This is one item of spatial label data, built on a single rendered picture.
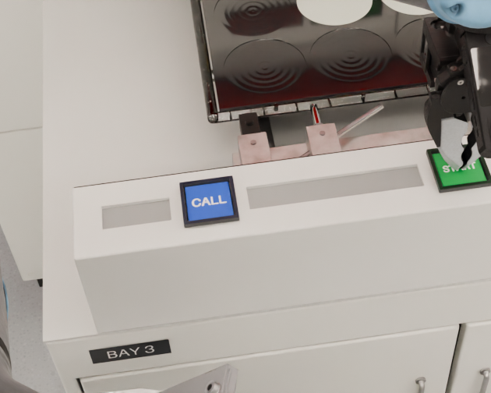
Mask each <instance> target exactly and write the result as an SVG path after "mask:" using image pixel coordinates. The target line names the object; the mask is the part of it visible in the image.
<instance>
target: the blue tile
mask: <svg viewBox="0 0 491 393"><path fill-rule="evenodd" d="M185 198H186V205H187V212H188V219H189V221H194V220H200V219H206V218H217V217H223V216H229V215H234V212H233V206H232V202H231V192H230V187H229V182H218V183H212V184H206V185H200V186H189V187H185Z"/></svg>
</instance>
